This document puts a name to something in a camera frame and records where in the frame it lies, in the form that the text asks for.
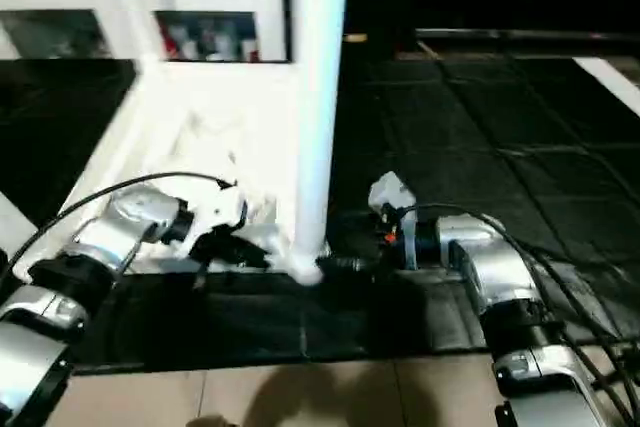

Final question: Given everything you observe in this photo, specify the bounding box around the white plastic table top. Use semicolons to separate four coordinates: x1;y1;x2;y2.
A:
62;60;331;286

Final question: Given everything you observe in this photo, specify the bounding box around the dark rounded object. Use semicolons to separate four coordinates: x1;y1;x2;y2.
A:
185;415;241;427

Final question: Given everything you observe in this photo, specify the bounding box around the black work mat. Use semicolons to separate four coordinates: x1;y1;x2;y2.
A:
0;47;640;373

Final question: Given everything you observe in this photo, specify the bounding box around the flat white board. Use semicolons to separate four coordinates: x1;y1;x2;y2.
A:
575;57;640;113

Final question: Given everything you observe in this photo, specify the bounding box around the long black bar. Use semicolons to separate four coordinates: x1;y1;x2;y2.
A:
415;29;640;47

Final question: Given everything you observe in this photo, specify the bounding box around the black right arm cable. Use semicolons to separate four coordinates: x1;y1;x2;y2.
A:
404;203;640;398

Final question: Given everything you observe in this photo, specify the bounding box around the white glass-door cabinet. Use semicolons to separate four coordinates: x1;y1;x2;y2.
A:
0;0;291;64

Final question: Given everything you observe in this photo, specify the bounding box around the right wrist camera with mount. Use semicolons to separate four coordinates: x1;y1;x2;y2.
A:
366;171;417;244

